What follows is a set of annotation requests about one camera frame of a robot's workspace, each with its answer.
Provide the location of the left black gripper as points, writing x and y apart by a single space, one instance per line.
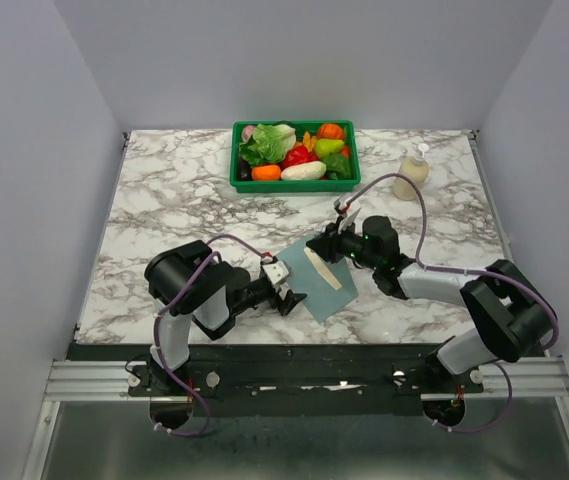
285 305

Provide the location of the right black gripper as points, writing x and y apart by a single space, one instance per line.
327 244

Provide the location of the blue-grey envelope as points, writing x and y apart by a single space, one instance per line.
322 301

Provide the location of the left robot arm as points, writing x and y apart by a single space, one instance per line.
192 285

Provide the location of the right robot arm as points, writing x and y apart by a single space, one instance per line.
508 314

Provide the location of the green plastic crate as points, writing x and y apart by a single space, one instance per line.
306 133

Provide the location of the white radish toy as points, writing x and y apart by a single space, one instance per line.
309 171

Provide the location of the green pepper toy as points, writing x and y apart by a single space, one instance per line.
338 167

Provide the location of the red pepper toy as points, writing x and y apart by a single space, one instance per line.
297 156

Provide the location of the orange carrot toy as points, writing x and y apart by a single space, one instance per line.
266 173

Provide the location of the green pear toy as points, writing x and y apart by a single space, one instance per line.
325 147

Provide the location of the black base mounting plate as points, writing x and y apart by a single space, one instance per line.
280 381

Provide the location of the orange pumpkin toy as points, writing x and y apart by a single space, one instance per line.
331 131

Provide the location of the green lettuce toy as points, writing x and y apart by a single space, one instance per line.
268 144

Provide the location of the beige pump bottle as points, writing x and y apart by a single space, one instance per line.
413 172

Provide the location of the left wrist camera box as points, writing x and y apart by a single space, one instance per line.
276 271

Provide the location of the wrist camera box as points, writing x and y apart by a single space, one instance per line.
276 271
347 210

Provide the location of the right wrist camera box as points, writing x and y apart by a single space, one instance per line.
347 210

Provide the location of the aluminium frame rail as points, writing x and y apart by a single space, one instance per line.
87 381

